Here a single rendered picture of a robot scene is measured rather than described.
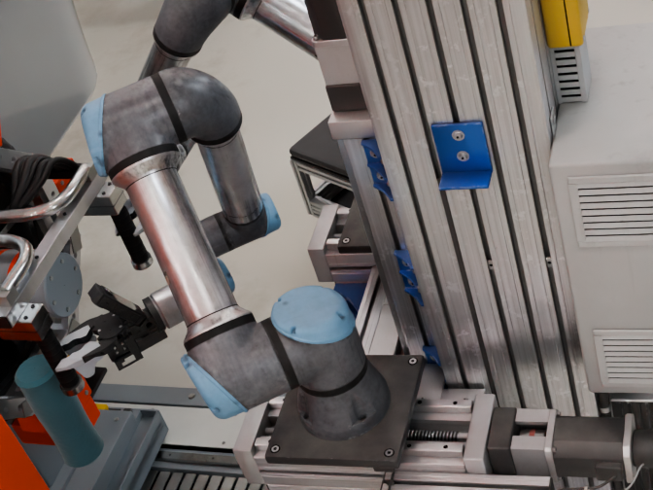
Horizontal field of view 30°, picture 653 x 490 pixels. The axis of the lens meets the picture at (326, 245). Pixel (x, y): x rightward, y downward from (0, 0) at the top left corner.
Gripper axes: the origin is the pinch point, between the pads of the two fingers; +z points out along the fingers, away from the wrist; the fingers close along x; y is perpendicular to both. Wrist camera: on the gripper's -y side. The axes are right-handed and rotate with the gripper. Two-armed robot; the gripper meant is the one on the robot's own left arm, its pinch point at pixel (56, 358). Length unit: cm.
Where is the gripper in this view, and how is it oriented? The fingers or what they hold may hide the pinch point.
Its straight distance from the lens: 230.2
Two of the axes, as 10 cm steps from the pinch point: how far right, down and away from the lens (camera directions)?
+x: -4.6, -4.8, 7.5
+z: -8.5, 4.8, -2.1
